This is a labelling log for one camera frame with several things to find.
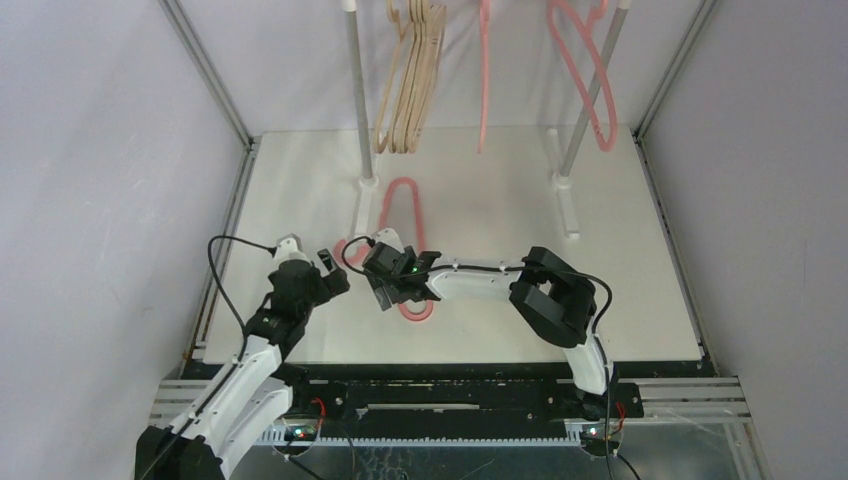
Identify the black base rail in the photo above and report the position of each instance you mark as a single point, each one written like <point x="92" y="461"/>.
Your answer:
<point x="444" y="402"/>

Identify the right white rack foot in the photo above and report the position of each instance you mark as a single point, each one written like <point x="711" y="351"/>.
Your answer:
<point x="563" y="184"/>

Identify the beige hanger table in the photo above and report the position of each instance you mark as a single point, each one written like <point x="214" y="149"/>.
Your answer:
<point x="425" y="15"/>

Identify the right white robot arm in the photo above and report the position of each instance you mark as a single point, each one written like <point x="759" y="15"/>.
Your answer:
<point x="561" y="305"/>

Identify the left aluminium frame post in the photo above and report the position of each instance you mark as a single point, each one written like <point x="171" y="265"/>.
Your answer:
<point x="191" y="41"/>

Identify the aluminium frame post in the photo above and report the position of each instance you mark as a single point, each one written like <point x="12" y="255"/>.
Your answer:
<point x="695" y="29"/>
<point x="191" y="41"/>

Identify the right circuit board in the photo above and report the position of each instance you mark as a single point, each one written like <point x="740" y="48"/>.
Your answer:
<point x="597" y="443"/>

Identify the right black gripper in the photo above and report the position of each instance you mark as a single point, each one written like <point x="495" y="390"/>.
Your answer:
<point x="391" y="287"/>

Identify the grey rack pole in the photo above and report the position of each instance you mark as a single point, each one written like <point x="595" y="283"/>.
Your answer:
<point x="600" y="81"/>
<point x="350" y="11"/>

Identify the right grey rack pole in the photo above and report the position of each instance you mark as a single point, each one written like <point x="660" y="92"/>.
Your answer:
<point x="600" y="81"/>

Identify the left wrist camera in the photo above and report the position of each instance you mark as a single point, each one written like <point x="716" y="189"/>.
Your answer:
<point x="289" y="248"/>

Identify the left grey rack pole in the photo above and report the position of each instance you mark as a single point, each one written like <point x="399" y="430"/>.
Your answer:
<point x="350" y="11"/>

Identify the circuit board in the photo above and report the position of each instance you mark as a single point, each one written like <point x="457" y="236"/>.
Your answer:
<point x="597" y="443"/>
<point x="297" y="431"/>

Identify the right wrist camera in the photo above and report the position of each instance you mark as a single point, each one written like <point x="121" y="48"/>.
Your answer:
<point x="390" y="237"/>

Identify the left circuit board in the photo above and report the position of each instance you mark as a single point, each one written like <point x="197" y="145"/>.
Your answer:
<point x="297" y="431"/>

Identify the right aluminium frame post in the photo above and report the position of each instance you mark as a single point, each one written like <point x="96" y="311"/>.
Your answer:
<point x="695" y="29"/>

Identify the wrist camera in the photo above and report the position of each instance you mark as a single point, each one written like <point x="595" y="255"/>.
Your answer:
<point x="390" y="237"/>
<point x="289" y="248"/>

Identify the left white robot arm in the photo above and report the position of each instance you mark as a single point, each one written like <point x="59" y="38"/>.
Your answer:
<point x="208" y="439"/>

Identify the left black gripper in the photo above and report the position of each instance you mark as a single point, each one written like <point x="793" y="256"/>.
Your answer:
<point x="331" y="284"/>

